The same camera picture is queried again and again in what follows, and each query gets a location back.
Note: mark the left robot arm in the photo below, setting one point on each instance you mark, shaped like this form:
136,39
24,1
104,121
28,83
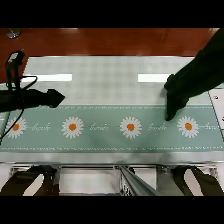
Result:
30,98

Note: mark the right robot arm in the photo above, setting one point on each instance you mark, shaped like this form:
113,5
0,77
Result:
200,73

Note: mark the silver frame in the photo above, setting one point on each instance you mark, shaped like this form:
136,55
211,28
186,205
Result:
140,186

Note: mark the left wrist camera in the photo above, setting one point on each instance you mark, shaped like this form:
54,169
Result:
15,58

